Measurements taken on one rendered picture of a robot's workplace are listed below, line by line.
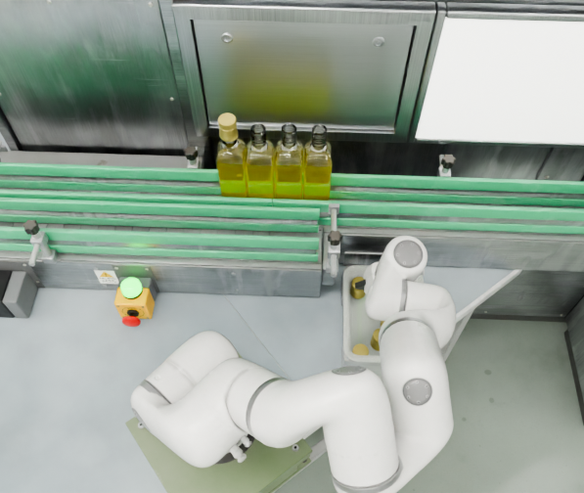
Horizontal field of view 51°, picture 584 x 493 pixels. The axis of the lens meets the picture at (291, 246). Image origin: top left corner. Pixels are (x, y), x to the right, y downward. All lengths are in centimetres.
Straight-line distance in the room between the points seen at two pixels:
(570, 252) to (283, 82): 74
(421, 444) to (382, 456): 9
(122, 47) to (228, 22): 24
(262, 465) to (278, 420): 46
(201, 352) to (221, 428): 15
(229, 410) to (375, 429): 20
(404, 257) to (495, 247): 42
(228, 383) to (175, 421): 8
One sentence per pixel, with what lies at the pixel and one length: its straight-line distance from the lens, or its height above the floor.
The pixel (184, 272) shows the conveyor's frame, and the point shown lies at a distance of 135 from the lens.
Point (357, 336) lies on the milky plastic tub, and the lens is 136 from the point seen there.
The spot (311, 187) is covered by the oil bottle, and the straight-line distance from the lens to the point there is 127.
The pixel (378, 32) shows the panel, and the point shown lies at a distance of 120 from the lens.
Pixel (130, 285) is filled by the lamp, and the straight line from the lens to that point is 136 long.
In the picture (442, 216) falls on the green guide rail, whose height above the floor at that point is 93.
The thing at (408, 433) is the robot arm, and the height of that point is 121.
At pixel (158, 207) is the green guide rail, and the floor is 96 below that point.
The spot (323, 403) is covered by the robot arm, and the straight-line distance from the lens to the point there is 71.
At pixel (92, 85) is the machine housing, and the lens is 142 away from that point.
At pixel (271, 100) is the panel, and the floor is 109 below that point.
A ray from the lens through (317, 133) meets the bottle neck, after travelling 118.
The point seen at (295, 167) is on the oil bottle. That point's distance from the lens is 123.
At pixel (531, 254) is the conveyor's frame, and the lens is 149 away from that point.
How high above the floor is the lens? 200
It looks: 58 degrees down
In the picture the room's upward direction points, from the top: straight up
